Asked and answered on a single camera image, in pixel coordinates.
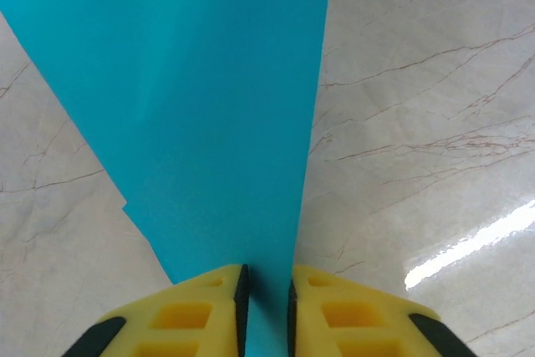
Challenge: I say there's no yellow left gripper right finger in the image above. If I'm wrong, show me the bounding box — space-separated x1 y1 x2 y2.
286 263 477 357

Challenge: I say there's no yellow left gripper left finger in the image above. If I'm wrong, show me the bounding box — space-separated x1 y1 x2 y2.
73 263 252 357

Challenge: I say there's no blue square paper sheet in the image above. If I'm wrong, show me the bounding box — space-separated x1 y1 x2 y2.
0 0 334 357

